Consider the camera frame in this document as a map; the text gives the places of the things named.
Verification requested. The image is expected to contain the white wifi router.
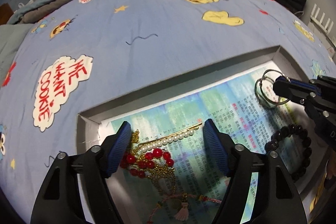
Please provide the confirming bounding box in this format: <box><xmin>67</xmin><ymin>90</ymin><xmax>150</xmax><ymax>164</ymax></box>
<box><xmin>310</xmin><ymin>3</ymin><xmax>335</xmax><ymax>48</ymax></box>

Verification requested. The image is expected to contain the grey shallow cardboard tray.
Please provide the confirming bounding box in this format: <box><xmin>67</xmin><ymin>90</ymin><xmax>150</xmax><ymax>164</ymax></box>
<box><xmin>76</xmin><ymin>46</ymin><xmax>329</xmax><ymax>223</ymax></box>

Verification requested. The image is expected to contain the thin silver bangle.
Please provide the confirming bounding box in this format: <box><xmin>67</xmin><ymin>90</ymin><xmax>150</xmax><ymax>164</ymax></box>
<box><xmin>254</xmin><ymin>76</ymin><xmax>289</xmax><ymax>109</ymax></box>

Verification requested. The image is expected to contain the pink cord bracelet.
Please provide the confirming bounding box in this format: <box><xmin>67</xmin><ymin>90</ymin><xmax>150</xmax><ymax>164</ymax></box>
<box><xmin>145</xmin><ymin>191</ymin><xmax>223</xmax><ymax>224</ymax></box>

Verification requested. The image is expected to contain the black large bead bracelet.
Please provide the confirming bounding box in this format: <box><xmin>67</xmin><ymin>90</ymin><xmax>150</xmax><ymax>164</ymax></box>
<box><xmin>264</xmin><ymin>123</ymin><xmax>313</xmax><ymax>176</ymax></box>

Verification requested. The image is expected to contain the wooden headboard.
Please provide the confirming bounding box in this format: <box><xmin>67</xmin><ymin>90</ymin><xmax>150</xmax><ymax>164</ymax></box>
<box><xmin>0</xmin><ymin>3</ymin><xmax>13</xmax><ymax>25</ymax></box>

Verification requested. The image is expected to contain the red bead gold charm bracelet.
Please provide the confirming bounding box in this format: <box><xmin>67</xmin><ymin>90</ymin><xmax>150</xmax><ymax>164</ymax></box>
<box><xmin>119</xmin><ymin>130</ymin><xmax>180</xmax><ymax>197</ymax></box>

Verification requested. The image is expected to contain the pearl gold hair pin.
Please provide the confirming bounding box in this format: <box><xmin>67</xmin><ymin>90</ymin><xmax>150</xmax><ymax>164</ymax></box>
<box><xmin>137</xmin><ymin>121</ymin><xmax>203</xmax><ymax>153</ymax></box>

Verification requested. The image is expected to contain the grey green pillow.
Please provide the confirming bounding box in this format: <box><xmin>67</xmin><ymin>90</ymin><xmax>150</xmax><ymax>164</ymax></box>
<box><xmin>0</xmin><ymin>24</ymin><xmax>33</xmax><ymax>81</ymax></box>

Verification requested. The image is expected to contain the blue cartoon bed sheet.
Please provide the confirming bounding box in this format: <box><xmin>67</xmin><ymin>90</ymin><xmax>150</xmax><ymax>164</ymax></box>
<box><xmin>1</xmin><ymin>0</ymin><xmax>335</xmax><ymax>223</ymax></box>

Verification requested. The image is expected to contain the blue green printed paper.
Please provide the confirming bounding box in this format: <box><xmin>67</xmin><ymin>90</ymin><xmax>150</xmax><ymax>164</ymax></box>
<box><xmin>98</xmin><ymin>61</ymin><xmax>325</xmax><ymax>223</ymax></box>

